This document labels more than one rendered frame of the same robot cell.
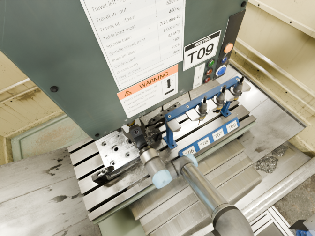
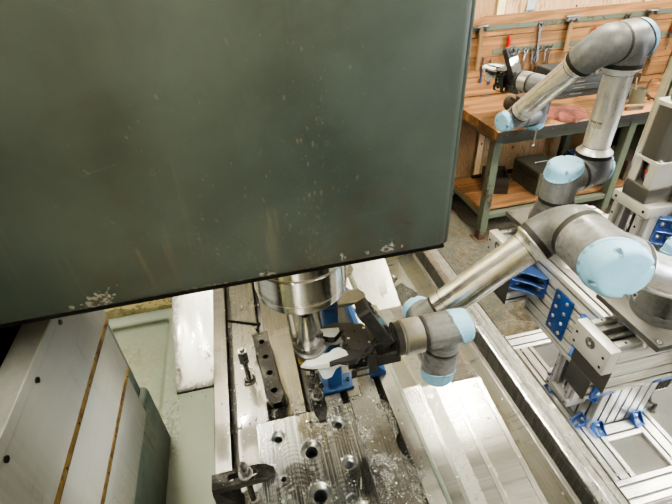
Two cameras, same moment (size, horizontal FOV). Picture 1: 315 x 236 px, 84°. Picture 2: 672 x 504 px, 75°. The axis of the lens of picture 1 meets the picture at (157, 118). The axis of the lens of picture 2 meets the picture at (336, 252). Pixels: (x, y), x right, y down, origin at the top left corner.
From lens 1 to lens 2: 0.77 m
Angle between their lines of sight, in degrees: 55
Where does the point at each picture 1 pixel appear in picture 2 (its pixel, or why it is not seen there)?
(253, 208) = (478, 319)
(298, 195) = not seen: hidden behind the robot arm
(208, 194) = (497, 255)
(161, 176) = (459, 313)
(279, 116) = not seen: hidden behind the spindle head
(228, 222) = (544, 220)
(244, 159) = (394, 313)
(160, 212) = (476, 483)
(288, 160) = (406, 273)
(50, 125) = not seen: outside the picture
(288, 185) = (448, 275)
